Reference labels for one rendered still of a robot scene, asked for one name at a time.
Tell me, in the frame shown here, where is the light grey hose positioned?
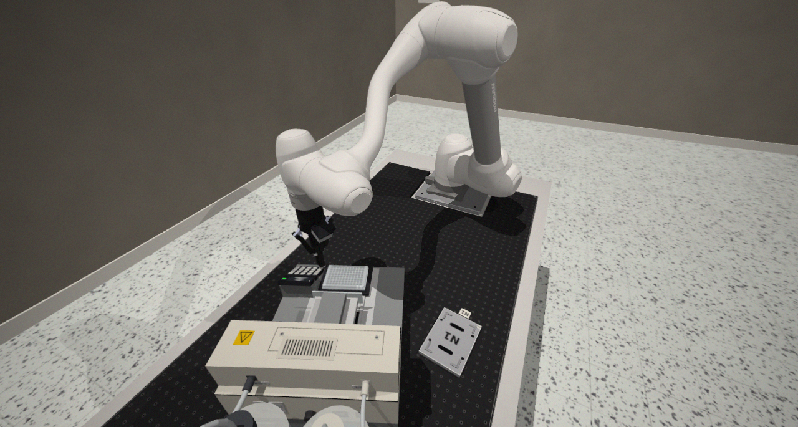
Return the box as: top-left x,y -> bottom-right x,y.
322,395 -> 367,427

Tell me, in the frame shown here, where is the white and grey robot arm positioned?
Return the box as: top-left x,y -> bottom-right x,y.
276,1 -> 522,216

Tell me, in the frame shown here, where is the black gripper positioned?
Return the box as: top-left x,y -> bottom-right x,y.
292,206 -> 333,267

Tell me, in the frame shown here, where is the grey curved hose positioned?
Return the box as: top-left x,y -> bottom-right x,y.
200,390 -> 249,427

